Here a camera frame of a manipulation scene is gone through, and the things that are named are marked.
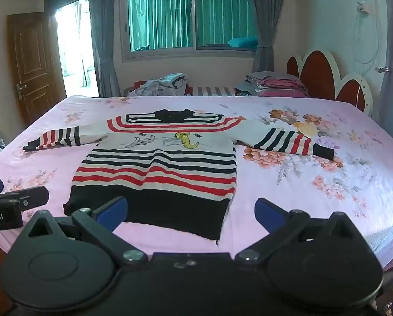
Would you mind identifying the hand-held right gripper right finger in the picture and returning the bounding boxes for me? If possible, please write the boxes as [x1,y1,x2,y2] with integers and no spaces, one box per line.
[235,198,365,265]

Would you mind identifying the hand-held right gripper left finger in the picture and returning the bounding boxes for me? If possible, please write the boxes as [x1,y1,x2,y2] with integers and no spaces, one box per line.
[28,196,148,264]

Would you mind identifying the striped knit sweater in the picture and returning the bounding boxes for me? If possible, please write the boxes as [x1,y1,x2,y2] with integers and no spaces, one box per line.
[23,108,335,241]

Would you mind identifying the stack of folded pink clothes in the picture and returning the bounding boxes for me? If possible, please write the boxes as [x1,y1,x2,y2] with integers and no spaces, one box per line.
[234,72,311,98]

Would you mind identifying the pile of grey clothes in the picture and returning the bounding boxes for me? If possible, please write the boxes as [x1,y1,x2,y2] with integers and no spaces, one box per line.
[129,73,189,98]

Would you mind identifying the pink floral bed sheet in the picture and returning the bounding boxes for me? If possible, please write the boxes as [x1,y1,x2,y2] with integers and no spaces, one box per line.
[0,95,393,270]

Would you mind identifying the brown wooden door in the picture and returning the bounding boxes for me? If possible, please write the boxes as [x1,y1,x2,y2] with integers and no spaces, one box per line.
[7,12,67,126]

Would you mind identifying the striped mattress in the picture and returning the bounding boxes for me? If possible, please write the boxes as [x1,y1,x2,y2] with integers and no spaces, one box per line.
[186,86,240,97]

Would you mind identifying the red and white headboard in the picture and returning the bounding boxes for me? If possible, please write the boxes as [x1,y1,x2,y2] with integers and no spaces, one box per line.
[286,50,374,116]

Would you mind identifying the grey curtain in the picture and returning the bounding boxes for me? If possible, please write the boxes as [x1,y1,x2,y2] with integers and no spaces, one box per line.
[246,0,288,73]
[87,0,121,98]

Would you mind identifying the teal pillow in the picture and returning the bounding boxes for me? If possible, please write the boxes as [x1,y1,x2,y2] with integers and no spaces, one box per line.
[227,36,259,48]

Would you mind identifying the sliding glass window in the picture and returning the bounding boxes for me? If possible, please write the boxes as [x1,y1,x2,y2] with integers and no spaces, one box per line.
[119,0,259,62]

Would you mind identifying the white wall hook with cable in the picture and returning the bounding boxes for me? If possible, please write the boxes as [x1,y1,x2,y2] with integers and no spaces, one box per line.
[354,1,382,65]

